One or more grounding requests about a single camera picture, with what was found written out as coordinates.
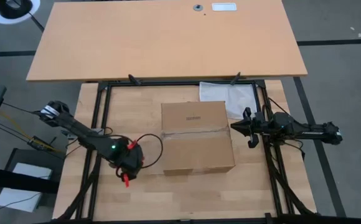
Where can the black side table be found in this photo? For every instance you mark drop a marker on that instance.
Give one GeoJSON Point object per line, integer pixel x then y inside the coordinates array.
{"type": "Point", "coordinates": [34, 155]}

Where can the white rectangular desk plate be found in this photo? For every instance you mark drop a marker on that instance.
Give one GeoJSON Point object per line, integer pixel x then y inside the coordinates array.
{"type": "Point", "coordinates": [224, 7]}

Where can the white mesh zip pouch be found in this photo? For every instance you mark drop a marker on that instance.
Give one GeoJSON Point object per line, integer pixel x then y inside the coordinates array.
{"type": "Point", "coordinates": [230, 96]}

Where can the brown cardboard box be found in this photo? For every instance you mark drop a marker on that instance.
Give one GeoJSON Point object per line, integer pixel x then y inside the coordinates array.
{"type": "Point", "coordinates": [196, 149]}

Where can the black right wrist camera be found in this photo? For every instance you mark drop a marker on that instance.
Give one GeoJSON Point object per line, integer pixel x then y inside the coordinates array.
{"type": "Point", "coordinates": [246, 113]}

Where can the black clamp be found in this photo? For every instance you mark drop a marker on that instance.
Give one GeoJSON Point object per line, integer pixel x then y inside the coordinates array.
{"type": "Point", "coordinates": [235, 78]}
{"type": "Point", "coordinates": [134, 79]}

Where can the grey desk grommet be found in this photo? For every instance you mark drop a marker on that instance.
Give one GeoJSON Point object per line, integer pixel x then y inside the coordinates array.
{"type": "Point", "coordinates": [198, 7]}

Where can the grey metal bracket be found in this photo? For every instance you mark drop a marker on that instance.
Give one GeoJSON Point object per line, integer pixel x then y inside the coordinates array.
{"type": "Point", "coordinates": [71, 135]}

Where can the light wooden desk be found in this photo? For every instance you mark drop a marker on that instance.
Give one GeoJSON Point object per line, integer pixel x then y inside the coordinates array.
{"type": "Point", "coordinates": [168, 40]}

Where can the red tape strip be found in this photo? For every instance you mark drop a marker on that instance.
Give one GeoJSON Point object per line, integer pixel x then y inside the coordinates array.
{"type": "Point", "coordinates": [132, 145]}
{"type": "Point", "coordinates": [126, 181]}

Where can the black aluminium frame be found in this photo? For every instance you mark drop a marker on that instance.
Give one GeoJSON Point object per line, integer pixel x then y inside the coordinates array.
{"type": "Point", "coordinates": [183, 83]}

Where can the black electronics hub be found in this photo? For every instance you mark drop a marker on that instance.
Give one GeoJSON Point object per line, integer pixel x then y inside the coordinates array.
{"type": "Point", "coordinates": [39, 143]}

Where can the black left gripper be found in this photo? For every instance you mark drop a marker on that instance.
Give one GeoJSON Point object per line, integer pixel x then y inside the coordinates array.
{"type": "Point", "coordinates": [132, 163]}

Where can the black tower column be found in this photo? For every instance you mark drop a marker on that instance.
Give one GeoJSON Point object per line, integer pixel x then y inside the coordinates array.
{"type": "Point", "coordinates": [12, 7]}

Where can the white flat box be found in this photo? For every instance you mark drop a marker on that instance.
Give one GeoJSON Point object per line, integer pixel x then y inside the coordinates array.
{"type": "Point", "coordinates": [15, 199]}

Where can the black horizontal bar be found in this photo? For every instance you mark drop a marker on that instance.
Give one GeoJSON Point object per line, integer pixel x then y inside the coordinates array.
{"type": "Point", "coordinates": [18, 180]}

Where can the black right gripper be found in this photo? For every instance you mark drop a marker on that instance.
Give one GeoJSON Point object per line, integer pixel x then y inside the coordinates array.
{"type": "Point", "coordinates": [257, 126]}

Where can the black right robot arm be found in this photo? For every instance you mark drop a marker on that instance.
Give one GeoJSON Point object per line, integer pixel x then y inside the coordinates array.
{"type": "Point", "coordinates": [292, 126]}

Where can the white round floor disc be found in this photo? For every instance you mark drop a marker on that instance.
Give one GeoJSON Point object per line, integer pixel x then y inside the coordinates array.
{"type": "Point", "coordinates": [0, 19]}

